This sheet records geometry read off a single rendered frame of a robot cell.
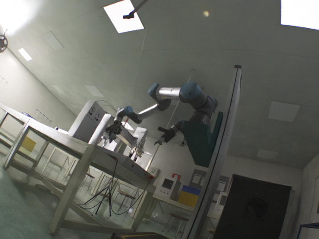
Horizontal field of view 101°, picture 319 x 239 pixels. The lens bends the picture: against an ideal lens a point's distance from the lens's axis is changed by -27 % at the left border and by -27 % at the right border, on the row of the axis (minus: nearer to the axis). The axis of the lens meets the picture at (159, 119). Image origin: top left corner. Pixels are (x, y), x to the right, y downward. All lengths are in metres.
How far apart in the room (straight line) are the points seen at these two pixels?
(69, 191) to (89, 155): 0.30
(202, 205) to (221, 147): 0.37
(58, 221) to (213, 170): 1.09
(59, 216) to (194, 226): 0.89
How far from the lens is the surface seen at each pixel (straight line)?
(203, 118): 1.08
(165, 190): 4.37
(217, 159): 1.11
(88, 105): 1.95
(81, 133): 1.87
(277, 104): 3.57
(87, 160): 1.31
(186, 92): 1.06
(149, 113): 1.60
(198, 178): 5.94
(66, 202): 1.34
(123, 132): 2.23
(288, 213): 5.49
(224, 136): 1.17
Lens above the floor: 0.57
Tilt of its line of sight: 24 degrees up
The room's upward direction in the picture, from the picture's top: 25 degrees clockwise
